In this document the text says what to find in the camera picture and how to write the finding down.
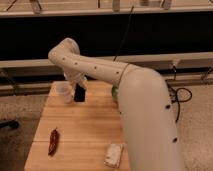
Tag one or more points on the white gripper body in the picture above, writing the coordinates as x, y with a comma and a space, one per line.
75, 78

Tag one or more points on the dried red chili pepper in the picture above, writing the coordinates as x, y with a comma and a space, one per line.
54, 137

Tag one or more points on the dark object at left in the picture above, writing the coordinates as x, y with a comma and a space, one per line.
13, 124

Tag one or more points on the green object behind arm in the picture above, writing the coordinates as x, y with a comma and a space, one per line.
114, 93

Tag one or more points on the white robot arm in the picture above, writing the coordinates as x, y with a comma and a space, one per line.
144, 104

